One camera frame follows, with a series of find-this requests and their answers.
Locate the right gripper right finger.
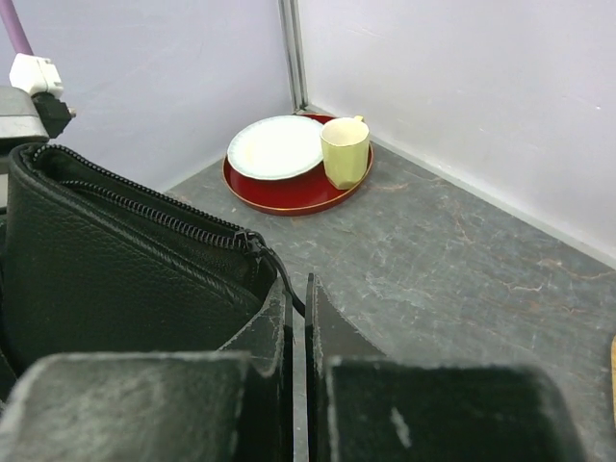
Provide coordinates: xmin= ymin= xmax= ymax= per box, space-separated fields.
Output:
xmin=305 ymin=274 xmax=586 ymax=461

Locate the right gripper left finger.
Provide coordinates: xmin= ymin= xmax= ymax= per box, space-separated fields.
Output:
xmin=1 ymin=281 xmax=294 ymax=461

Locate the black zipper tool case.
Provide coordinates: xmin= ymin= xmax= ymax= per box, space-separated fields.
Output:
xmin=1 ymin=142 xmax=289 ymax=395

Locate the red round tray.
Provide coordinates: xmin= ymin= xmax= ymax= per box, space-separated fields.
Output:
xmin=222 ymin=114 xmax=373 ymax=216

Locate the white paper plate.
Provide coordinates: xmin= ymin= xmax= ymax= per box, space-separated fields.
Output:
xmin=227 ymin=115 xmax=322 ymax=181

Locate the pale yellow cup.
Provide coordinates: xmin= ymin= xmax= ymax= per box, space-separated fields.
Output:
xmin=321 ymin=115 xmax=370 ymax=191

